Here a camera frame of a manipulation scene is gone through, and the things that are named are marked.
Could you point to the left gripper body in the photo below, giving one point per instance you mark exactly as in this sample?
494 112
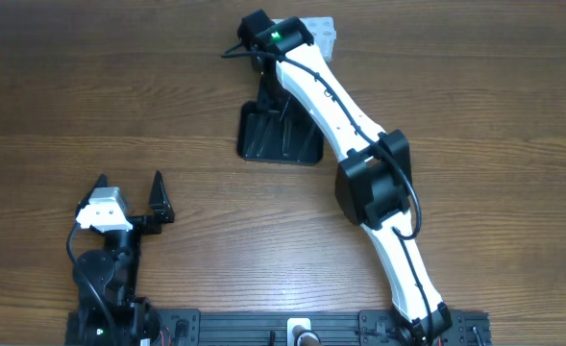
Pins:
145 226

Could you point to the black tray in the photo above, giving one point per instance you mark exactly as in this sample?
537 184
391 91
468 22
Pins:
278 163

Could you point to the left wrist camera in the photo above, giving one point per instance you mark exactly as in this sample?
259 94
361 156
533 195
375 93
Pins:
104 211

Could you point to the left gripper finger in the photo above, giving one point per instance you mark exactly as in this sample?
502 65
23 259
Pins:
101 182
161 204

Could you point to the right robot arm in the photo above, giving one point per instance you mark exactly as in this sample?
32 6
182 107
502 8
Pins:
311 96

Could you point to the white test tube rack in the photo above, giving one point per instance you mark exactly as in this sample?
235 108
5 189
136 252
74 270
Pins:
326 38

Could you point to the mounting rail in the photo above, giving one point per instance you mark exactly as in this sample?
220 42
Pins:
244 329

